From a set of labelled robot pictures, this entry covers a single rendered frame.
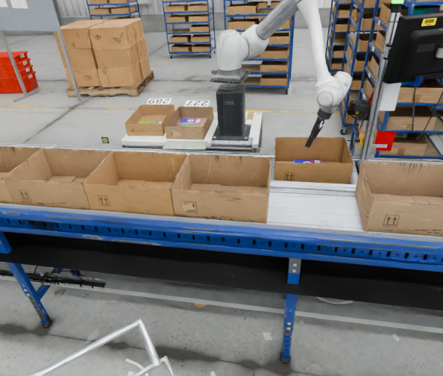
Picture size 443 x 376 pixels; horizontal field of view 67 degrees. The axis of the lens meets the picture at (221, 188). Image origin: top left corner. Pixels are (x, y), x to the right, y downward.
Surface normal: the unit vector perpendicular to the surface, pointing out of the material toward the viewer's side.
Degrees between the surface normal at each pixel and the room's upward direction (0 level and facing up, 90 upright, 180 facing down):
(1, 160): 89
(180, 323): 0
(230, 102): 90
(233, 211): 91
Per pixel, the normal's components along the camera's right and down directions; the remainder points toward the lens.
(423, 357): -0.05, -0.83
